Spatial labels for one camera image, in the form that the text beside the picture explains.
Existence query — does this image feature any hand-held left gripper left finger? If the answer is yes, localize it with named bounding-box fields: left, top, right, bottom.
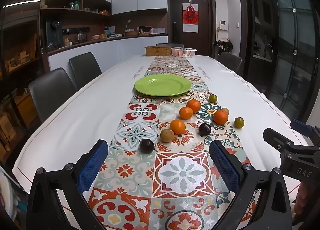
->
left=26, top=139, right=109, bottom=230

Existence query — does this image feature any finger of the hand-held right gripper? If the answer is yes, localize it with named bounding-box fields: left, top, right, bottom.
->
left=290, top=119, right=320, bottom=137
left=263, top=128, right=320, bottom=160

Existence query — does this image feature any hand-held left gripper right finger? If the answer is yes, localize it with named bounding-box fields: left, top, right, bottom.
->
left=209, top=140, right=293, bottom=230

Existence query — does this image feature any dark purple plum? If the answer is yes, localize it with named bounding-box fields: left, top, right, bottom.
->
left=198, top=123, right=212, bottom=136
left=139, top=138, right=155, bottom=154

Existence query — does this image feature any mandarin orange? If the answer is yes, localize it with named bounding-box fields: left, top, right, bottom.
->
left=179, top=107, right=194, bottom=120
left=186, top=99, right=202, bottom=113
left=213, top=109, right=229, bottom=125
left=169, top=119, right=186, bottom=135

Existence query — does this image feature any green plate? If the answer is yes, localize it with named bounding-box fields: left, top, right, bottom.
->
left=134, top=74, right=192, bottom=97

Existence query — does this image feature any person's right hand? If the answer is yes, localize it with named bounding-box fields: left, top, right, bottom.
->
left=295, top=184, right=310, bottom=217

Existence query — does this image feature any patterned table runner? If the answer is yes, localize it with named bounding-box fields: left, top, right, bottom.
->
left=82, top=56, right=262, bottom=230

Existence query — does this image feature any glass sliding door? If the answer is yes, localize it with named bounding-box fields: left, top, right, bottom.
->
left=269, top=0, right=318, bottom=123

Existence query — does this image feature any pile of bags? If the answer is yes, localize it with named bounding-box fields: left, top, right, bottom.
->
left=214, top=38, right=233, bottom=55

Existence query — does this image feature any white counter cabinet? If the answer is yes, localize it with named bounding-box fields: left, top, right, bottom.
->
left=47, top=35, right=168, bottom=75

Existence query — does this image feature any dark brown door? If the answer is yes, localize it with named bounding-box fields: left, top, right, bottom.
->
left=167, top=0, right=216, bottom=58

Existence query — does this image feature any white plastic basket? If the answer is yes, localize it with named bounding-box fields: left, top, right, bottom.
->
left=171, top=47, right=197, bottom=58

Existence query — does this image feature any glass display cabinet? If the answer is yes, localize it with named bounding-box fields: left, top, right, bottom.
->
left=0, top=0, right=48, bottom=170

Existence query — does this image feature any woven rectangular box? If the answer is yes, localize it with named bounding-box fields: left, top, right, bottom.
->
left=145, top=46, right=172, bottom=56

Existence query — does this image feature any black coffee machine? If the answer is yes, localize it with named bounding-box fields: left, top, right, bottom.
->
left=46, top=18, right=63, bottom=49

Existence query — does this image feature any red and white wall calendar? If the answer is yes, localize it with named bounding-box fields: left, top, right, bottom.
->
left=182, top=3, right=199, bottom=32

